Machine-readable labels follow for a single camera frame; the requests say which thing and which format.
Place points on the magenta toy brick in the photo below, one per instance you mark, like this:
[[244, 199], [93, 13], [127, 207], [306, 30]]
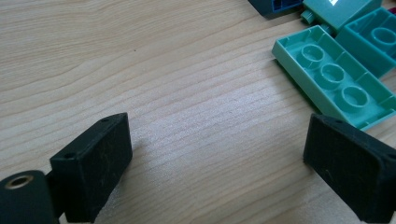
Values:
[[393, 11]]

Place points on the teal toy brick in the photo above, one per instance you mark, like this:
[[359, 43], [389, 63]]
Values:
[[364, 46]]

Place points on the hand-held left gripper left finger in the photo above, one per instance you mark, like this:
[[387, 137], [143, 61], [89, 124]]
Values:
[[93, 168]]

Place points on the dark grey toy brick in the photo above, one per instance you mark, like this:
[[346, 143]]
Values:
[[264, 7]]

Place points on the sea green toy brick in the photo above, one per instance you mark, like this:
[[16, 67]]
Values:
[[339, 14]]

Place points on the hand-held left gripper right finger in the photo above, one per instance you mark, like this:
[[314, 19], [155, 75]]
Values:
[[351, 168]]

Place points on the long mint green toy brick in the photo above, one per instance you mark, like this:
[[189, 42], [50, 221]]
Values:
[[311, 74]]

